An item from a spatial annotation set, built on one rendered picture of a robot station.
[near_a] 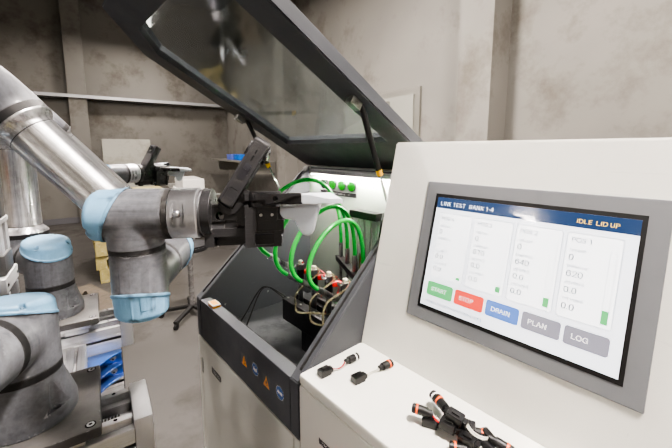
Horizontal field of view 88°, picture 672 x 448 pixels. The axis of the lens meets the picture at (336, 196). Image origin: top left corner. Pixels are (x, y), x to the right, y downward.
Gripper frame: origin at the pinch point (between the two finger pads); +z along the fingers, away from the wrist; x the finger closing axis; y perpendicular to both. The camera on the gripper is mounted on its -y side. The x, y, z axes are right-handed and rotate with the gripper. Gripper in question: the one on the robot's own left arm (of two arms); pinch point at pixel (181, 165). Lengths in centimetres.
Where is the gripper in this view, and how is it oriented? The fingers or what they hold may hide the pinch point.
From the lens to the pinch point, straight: 169.9
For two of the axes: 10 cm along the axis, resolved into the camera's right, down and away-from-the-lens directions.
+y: -1.2, 9.7, 2.0
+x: 8.6, 2.0, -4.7
